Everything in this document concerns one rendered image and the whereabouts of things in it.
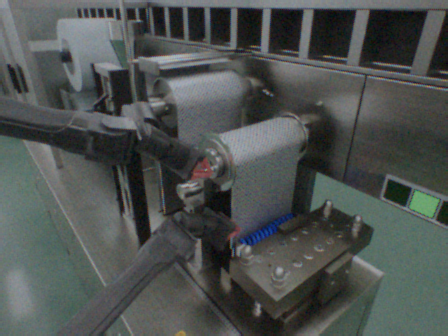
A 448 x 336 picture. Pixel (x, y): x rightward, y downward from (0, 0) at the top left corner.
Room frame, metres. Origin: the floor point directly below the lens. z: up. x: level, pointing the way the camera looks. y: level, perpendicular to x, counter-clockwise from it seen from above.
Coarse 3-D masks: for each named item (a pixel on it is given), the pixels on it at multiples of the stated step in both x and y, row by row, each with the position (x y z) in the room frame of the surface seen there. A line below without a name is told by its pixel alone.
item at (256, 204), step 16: (272, 176) 0.71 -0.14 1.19; (288, 176) 0.75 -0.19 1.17; (240, 192) 0.64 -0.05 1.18; (256, 192) 0.67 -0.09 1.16; (272, 192) 0.71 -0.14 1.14; (288, 192) 0.75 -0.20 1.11; (240, 208) 0.64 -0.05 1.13; (256, 208) 0.68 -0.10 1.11; (272, 208) 0.72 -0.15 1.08; (288, 208) 0.76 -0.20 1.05; (240, 224) 0.64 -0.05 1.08; (256, 224) 0.68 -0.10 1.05
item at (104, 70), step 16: (96, 64) 0.91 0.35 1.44; (112, 64) 0.90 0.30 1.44; (96, 80) 0.92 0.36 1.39; (112, 80) 0.81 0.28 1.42; (128, 80) 0.83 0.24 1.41; (96, 96) 0.93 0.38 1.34; (112, 96) 0.81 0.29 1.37; (128, 96) 0.83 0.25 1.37; (112, 112) 0.81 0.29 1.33; (112, 176) 0.93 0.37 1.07; (128, 176) 0.81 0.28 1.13; (128, 192) 0.85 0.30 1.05; (144, 192) 0.83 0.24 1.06; (128, 208) 0.90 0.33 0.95; (144, 208) 0.83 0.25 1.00; (144, 224) 0.82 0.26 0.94
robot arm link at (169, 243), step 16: (160, 240) 0.44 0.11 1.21; (176, 240) 0.46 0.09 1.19; (144, 256) 0.39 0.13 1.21; (160, 256) 0.41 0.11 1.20; (176, 256) 0.42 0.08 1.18; (128, 272) 0.35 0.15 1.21; (144, 272) 0.37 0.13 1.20; (160, 272) 0.39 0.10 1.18; (112, 288) 0.32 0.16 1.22; (128, 288) 0.33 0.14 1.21; (144, 288) 0.35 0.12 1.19; (96, 304) 0.29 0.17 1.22; (112, 304) 0.30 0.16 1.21; (128, 304) 0.31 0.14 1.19; (80, 320) 0.26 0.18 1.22; (96, 320) 0.27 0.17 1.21; (112, 320) 0.28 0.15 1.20
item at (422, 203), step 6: (414, 192) 0.60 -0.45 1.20; (420, 192) 0.60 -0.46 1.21; (414, 198) 0.60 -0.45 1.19; (420, 198) 0.59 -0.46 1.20; (426, 198) 0.58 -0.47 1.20; (432, 198) 0.58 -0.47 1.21; (414, 204) 0.60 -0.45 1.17; (420, 204) 0.59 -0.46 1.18; (426, 204) 0.58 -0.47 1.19; (432, 204) 0.57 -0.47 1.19; (420, 210) 0.59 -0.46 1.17; (426, 210) 0.58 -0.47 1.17; (432, 210) 0.57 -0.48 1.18; (432, 216) 0.57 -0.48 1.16
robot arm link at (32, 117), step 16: (0, 112) 0.47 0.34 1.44; (16, 112) 0.48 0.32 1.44; (32, 112) 0.49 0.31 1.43; (48, 112) 0.50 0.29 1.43; (64, 112) 0.51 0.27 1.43; (80, 112) 0.52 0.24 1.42; (96, 112) 0.53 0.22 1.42; (0, 128) 0.46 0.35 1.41; (16, 128) 0.47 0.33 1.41; (32, 128) 0.47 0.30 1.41; (48, 128) 0.47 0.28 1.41; (64, 128) 0.47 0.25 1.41; (80, 128) 0.48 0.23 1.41; (96, 128) 0.49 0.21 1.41; (48, 144) 0.48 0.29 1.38; (64, 144) 0.48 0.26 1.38; (80, 144) 0.48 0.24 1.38; (96, 144) 0.49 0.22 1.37; (112, 144) 0.49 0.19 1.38; (96, 160) 0.49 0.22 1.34; (112, 160) 0.50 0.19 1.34
